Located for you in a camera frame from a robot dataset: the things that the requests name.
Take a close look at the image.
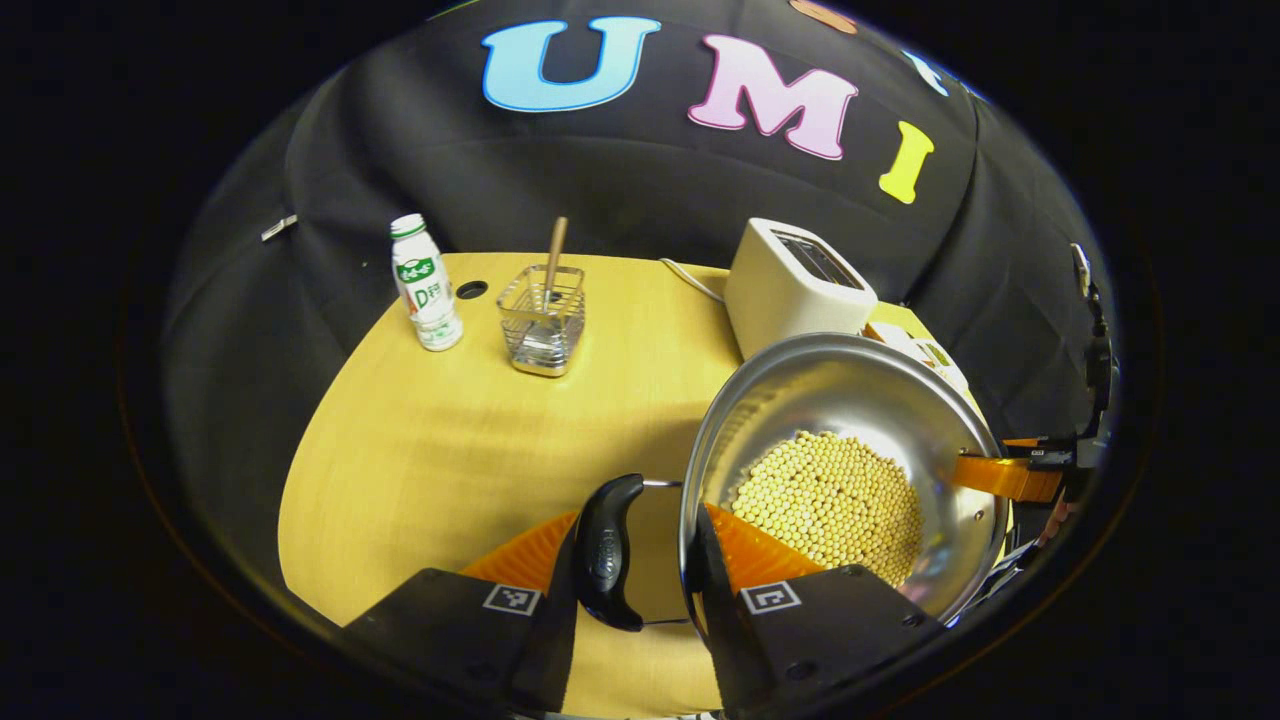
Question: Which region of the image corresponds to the wire mesh utensil holder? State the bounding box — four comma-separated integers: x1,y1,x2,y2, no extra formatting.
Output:
496,264,587,378

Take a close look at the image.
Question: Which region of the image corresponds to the pile of yellow soybeans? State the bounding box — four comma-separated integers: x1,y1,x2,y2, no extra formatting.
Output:
727,430,926,589

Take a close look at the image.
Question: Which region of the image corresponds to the sandwich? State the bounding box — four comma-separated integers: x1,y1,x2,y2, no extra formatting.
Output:
865,320,956,371

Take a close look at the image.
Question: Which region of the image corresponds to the stainless steel pot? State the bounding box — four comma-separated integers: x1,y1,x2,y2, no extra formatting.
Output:
573,332,1013,633

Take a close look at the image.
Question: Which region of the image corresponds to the white power cable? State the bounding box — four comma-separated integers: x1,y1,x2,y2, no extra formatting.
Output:
658,257,726,304

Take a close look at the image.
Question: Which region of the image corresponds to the white drink bottle green label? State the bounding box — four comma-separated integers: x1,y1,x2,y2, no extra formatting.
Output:
389,213,465,353

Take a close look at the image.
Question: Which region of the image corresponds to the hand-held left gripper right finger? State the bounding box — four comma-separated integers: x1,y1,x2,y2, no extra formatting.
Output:
692,503,949,719

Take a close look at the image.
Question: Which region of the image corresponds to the wooden spoon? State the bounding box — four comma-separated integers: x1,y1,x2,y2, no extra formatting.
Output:
541,216,569,301

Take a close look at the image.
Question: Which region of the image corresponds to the black backdrop cloth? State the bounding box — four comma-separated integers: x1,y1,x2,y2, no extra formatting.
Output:
158,0,1119,621

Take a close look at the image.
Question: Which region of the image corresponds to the white toaster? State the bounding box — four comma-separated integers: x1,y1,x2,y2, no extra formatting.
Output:
723,217,879,361

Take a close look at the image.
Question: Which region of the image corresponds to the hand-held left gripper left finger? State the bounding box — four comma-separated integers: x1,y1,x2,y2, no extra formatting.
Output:
340,510,583,717

